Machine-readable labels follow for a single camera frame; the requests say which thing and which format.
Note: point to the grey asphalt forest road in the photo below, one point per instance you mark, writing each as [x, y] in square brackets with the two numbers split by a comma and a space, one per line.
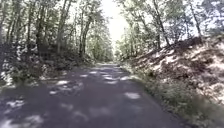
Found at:
[100, 103]

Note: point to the wood of trees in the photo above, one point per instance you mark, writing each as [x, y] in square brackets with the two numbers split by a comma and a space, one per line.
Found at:
[50, 30]
[156, 23]

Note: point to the green grass verge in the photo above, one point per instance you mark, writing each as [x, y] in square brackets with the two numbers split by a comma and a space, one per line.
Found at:
[176, 96]

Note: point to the brown leaf-covered earth bank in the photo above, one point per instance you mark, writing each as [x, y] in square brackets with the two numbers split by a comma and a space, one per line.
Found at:
[193, 66]

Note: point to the leafy undergrowth verge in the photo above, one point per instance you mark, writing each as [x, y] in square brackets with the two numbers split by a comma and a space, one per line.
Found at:
[30, 68]

